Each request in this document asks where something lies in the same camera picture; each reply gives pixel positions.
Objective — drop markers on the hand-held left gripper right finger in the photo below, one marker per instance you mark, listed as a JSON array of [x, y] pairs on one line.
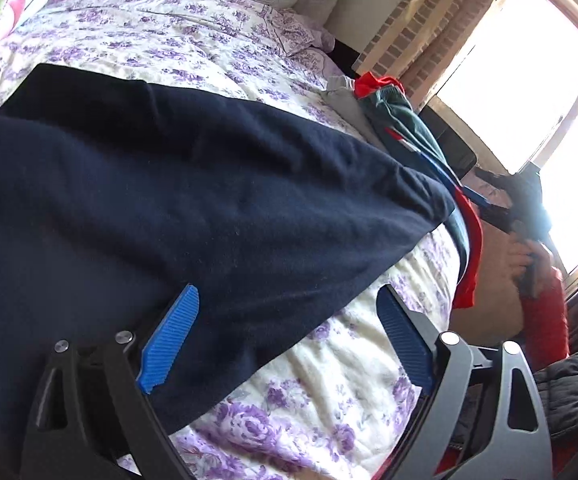
[[404, 340]]

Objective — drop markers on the purple floral bedspread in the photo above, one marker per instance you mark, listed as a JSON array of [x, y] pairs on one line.
[[329, 385]]

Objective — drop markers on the person's right hand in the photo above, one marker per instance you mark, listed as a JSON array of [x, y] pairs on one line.
[[521, 265]]

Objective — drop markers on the brick pattern curtain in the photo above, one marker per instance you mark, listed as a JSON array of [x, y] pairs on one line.
[[419, 15]]

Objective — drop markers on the grey cloth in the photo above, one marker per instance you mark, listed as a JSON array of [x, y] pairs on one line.
[[346, 102]]

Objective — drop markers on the bright window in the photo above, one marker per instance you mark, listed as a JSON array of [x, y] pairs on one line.
[[529, 60]]

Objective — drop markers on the black quilted jacket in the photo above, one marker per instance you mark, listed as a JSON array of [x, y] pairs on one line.
[[576, 390]]

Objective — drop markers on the dark navy pants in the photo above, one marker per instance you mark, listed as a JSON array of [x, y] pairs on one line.
[[194, 200]]

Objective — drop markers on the red and green garment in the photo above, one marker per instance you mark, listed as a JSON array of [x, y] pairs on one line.
[[419, 145]]

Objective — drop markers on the purple floral pillow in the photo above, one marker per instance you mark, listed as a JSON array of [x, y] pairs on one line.
[[299, 30]]

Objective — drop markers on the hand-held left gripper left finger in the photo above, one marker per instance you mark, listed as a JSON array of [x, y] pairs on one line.
[[171, 335]]

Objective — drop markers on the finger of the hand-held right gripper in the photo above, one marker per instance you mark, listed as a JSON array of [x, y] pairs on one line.
[[489, 210]]

